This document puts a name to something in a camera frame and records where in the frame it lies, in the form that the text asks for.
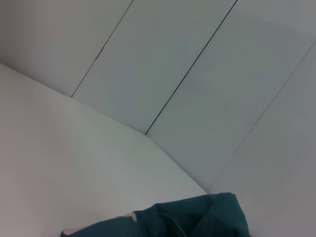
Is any teal blue shirt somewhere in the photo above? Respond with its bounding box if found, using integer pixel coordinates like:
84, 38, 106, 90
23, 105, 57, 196
61, 192, 250, 237

